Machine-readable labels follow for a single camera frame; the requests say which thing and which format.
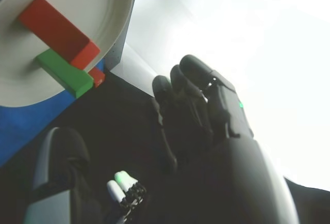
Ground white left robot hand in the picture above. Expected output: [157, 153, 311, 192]
[24, 54, 301, 224]

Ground green block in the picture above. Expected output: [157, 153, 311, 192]
[35, 49, 95, 99]

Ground red cube top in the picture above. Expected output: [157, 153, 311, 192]
[18, 0, 101, 70]

